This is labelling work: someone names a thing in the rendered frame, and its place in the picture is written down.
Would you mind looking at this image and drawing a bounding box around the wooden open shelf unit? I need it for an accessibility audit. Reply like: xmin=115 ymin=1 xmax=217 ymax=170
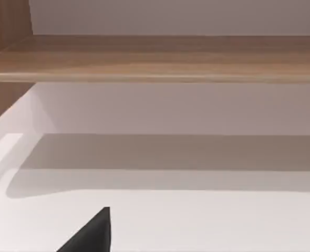
xmin=0 ymin=0 xmax=310 ymax=128

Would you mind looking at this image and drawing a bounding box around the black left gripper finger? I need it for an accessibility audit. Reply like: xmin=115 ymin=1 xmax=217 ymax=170
xmin=56 ymin=206 xmax=112 ymax=252

